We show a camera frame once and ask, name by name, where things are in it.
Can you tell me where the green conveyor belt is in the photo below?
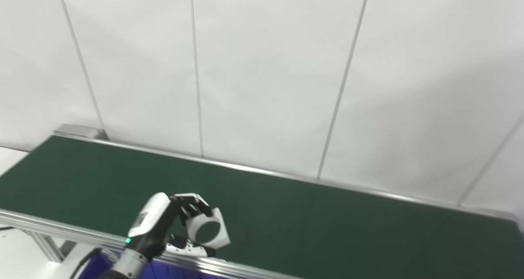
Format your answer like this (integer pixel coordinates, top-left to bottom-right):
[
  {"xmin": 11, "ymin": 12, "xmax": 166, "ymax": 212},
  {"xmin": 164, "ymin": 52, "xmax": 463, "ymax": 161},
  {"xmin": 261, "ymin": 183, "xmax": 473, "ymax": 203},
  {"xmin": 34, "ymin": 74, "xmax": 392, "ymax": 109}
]
[
  {"xmin": 0, "ymin": 133, "xmax": 524, "ymax": 279},
  {"xmin": 0, "ymin": 136, "xmax": 524, "ymax": 279}
]

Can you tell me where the aluminium conveyor leg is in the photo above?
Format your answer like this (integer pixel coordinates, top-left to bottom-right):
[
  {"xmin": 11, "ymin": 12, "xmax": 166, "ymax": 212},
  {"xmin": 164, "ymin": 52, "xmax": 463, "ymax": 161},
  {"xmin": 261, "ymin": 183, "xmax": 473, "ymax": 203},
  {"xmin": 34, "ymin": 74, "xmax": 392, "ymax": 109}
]
[{"xmin": 23, "ymin": 230, "xmax": 77, "ymax": 263}]

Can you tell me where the white square part round hole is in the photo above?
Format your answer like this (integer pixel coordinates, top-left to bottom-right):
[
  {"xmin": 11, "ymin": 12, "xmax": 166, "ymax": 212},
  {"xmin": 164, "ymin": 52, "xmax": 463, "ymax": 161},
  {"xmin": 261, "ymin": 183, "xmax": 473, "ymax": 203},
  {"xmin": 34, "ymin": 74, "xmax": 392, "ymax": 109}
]
[{"xmin": 186, "ymin": 207, "xmax": 231, "ymax": 250}]

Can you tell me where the blue plastic bin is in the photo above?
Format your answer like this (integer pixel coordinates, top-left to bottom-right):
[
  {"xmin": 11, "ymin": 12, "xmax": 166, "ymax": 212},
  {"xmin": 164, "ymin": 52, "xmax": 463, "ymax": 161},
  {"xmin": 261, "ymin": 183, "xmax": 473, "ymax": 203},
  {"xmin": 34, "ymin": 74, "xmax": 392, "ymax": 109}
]
[{"xmin": 78, "ymin": 250, "xmax": 230, "ymax": 279}]

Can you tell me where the grey conveyor end housing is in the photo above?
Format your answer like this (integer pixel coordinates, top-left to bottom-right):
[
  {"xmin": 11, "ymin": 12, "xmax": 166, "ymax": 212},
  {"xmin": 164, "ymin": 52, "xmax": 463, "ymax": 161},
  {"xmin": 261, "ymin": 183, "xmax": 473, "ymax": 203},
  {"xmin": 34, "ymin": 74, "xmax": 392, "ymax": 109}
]
[{"xmin": 53, "ymin": 124, "xmax": 108, "ymax": 141}]

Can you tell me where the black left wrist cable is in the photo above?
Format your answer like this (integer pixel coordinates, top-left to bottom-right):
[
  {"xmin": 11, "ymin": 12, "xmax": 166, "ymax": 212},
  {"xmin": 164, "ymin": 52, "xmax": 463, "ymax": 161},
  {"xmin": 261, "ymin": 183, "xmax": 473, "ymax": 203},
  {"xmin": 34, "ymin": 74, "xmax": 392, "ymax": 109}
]
[{"xmin": 68, "ymin": 247, "xmax": 119, "ymax": 279}]

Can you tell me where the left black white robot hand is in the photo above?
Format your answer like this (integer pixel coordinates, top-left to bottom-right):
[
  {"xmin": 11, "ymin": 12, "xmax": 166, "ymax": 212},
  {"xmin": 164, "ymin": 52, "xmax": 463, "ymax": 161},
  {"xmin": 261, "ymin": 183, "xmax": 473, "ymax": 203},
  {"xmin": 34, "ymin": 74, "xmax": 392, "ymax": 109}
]
[{"xmin": 124, "ymin": 192, "xmax": 217, "ymax": 260}]

